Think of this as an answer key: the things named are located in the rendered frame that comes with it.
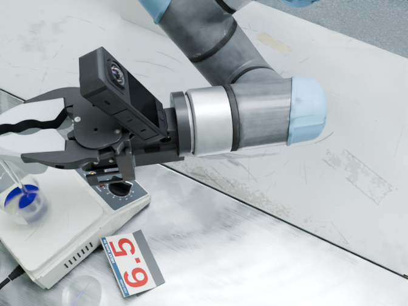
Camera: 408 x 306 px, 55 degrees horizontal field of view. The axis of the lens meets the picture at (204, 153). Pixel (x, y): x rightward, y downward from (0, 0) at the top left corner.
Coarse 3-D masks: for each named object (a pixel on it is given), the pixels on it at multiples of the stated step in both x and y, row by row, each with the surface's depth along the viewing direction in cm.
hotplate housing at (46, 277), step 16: (80, 176) 58; (96, 192) 57; (128, 208) 58; (96, 224) 54; (112, 224) 57; (0, 240) 53; (80, 240) 53; (96, 240) 56; (64, 256) 52; (80, 256) 55; (16, 272) 53; (32, 272) 50; (48, 272) 51; (64, 272) 55; (48, 288) 54
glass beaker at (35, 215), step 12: (12, 168) 48; (0, 180) 47; (12, 180) 49; (24, 180) 50; (36, 180) 47; (0, 192) 48; (0, 204) 47; (36, 204) 47; (48, 204) 51; (12, 216) 47; (24, 216) 47; (36, 216) 49; (48, 216) 51; (24, 228) 50
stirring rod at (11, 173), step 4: (0, 160) 42; (4, 160) 43; (4, 164) 43; (4, 168) 44; (8, 168) 44; (8, 172) 44; (12, 172) 45; (12, 176) 45; (16, 176) 46; (16, 180) 46; (16, 184) 47; (20, 184) 47; (20, 188) 48; (24, 188) 49; (24, 192) 49; (28, 192) 50
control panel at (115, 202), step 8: (80, 168) 59; (112, 168) 62; (104, 176) 60; (120, 176) 62; (104, 184) 59; (136, 184) 62; (104, 192) 58; (136, 192) 60; (144, 192) 61; (104, 200) 56; (112, 200) 57; (120, 200) 58; (128, 200) 58; (112, 208) 56
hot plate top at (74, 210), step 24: (48, 168) 56; (48, 192) 54; (72, 192) 54; (0, 216) 52; (72, 216) 53; (96, 216) 53; (24, 240) 50; (48, 240) 51; (72, 240) 51; (24, 264) 49
